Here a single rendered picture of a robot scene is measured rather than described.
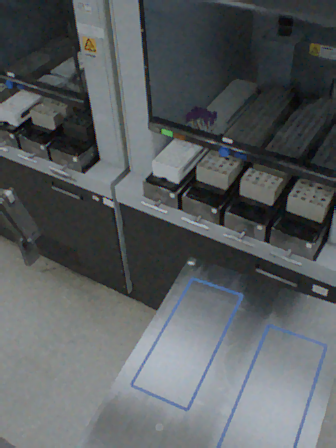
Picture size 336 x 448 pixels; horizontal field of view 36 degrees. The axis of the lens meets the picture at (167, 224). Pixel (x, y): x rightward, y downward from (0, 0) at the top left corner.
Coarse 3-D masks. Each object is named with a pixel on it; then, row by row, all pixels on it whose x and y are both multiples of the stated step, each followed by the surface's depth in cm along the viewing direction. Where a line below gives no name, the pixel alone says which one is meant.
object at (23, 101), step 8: (16, 96) 203; (24, 96) 202; (32, 96) 202; (40, 96) 202; (0, 104) 198; (8, 104) 198; (16, 104) 198; (24, 104) 198; (32, 104) 199; (40, 104) 208; (0, 112) 196; (8, 112) 194; (16, 112) 194; (24, 112) 204; (0, 120) 199; (8, 120) 197; (16, 120) 195; (24, 120) 198
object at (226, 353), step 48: (192, 288) 136; (240, 288) 135; (144, 336) 126; (192, 336) 125; (240, 336) 125; (288, 336) 124; (144, 384) 117; (192, 384) 116; (240, 384) 116; (288, 384) 115; (96, 432) 110; (144, 432) 109; (192, 432) 109; (240, 432) 108; (288, 432) 108
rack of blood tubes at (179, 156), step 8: (176, 144) 175; (184, 144) 175; (192, 144) 175; (168, 152) 172; (176, 152) 171; (184, 152) 172; (192, 152) 172; (200, 152) 180; (160, 160) 169; (168, 160) 169; (176, 160) 170; (184, 160) 169; (192, 160) 177; (160, 168) 168; (168, 168) 166; (176, 168) 166; (184, 168) 174; (160, 176) 170; (168, 176) 168; (176, 176) 166; (184, 176) 170
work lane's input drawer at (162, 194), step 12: (204, 156) 177; (192, 168) 173; (144, 180) 171; (156, 180) 169; (168, 180) 169; (192, 180) 172; (144, 192) 174; (156, 192) 170; (168, 192) 167; (180, 192) 167; (144, 204) 171; (156, 204) 170; (168, 204) 171
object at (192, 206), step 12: (252, 168) 173; (192, 192) 164; (204, 192) 162; (228, 192) 164; (192, 204) 164; (204, 204) 161; (216, 204) 160; (204, 216) 165; (216, 216) 162; (204, 228) 162
